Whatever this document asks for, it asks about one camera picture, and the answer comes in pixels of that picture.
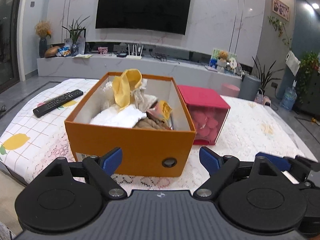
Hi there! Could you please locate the white hanging cloth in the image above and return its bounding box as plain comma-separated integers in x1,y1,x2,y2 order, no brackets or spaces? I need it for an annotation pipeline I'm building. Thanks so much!
286,50,300,76

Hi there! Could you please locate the framed wall picture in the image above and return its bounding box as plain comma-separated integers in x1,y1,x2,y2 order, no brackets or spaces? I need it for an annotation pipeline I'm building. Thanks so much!
272,0,290,22

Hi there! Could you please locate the white wifi router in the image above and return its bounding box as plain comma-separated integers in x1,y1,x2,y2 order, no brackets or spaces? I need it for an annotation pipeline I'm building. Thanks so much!
126,44,144,60

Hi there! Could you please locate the black remote control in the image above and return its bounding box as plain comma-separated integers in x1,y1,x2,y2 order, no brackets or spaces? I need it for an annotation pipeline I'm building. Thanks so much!
33,89,84,118

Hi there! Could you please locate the teddy bear decoration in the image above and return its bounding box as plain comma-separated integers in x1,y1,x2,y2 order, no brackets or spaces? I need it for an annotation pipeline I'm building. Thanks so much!
218,50,229,62

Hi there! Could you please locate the black wall television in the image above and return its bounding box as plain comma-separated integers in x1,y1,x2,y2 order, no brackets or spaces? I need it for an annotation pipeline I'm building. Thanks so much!
95,0,191,35

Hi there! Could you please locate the blue water bottle jug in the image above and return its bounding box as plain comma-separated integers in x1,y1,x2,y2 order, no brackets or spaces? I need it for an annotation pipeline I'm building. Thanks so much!
280,87,297,111

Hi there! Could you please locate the dark cabinet with plants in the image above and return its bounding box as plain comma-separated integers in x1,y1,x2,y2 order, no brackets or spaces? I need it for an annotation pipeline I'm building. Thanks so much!
296,51,319,116

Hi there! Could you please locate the yellow cloth pouch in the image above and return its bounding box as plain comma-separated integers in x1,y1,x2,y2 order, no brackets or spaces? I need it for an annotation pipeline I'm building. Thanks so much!
112,69,142,109

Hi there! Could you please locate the pink space heater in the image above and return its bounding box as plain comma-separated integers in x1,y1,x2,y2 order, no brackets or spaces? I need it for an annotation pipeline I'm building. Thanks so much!
261,96,271,107

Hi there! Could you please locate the orange cardboard box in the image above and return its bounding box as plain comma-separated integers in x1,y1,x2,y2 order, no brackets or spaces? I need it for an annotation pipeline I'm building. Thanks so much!
65,72,196,177

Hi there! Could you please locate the green potted plant left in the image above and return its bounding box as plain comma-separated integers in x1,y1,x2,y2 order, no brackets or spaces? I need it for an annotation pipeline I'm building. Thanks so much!
62,16,90,56

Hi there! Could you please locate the red lidded clear box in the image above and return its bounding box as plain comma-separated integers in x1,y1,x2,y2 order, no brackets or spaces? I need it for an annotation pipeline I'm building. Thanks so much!
178,85,231,145

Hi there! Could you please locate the grey pedal trash can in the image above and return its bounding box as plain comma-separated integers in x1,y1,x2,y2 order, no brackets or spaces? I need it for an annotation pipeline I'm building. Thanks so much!
238,74,261,101

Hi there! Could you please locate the dried flowers vase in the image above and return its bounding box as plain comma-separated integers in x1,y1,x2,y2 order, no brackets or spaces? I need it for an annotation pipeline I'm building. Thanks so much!
35,21,52,58

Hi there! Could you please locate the tall leafy floor plant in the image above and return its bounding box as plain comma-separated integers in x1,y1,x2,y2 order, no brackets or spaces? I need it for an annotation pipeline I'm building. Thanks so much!
252,58,284,95

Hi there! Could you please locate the pink waste bin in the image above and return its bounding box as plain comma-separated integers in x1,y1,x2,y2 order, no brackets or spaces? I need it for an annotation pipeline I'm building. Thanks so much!
221,83,240,98

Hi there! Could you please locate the white fluffy cloth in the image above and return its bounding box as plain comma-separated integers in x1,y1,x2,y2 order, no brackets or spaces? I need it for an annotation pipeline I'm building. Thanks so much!
90,104,147,128

